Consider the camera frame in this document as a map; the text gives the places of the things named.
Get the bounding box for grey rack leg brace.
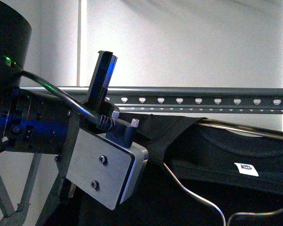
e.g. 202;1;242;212
0;153;42;226

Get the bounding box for black camera cable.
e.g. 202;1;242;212
13;70;140;148

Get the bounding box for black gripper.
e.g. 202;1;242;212
0;51;117;226

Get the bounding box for grey metal rack rail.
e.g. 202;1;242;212
20;86;283;115

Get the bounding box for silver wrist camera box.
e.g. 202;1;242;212
67;129;149;210

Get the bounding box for metal wire clothes hanger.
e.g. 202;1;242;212
163;117;283;226

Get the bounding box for black printed t-shirt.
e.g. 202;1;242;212
46;113;283;226

